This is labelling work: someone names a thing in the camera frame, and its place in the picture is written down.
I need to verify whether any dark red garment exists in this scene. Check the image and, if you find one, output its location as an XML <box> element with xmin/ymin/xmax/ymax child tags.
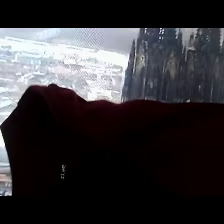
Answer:
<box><xmin>0</xmin><ymin>83</ymin><xmax>224</xmax><ymax>197</ymax></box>

